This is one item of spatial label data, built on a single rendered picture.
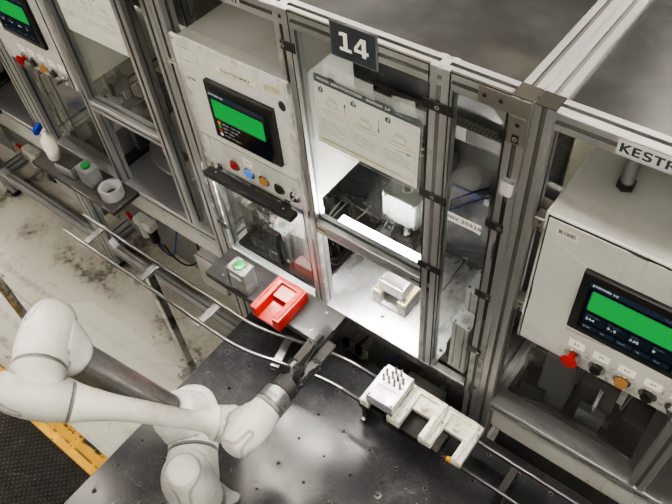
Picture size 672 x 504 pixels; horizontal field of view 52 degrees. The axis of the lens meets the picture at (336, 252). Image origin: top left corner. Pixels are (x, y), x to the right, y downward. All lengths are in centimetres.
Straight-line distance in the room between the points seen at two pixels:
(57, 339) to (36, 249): 238
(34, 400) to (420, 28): 121
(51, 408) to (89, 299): 208
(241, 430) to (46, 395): 49
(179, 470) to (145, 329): 158
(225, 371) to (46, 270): 176
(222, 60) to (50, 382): 90
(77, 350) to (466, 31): 121
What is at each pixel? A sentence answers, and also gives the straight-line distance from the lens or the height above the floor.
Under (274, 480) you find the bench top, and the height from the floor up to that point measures 68.
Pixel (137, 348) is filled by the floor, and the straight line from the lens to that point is 354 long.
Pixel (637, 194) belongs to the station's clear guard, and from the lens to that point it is 137.
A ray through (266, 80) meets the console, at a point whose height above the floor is 181.
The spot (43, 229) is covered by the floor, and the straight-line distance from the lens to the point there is 428.
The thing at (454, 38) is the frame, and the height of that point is 201.
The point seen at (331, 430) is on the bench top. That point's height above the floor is 68.
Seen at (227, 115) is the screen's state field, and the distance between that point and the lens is 193.
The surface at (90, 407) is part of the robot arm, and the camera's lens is 180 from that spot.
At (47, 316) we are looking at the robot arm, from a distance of 187.
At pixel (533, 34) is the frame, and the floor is 201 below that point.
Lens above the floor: 284
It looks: 51 degrees down
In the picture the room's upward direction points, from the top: 6 degrees counter-clockwise
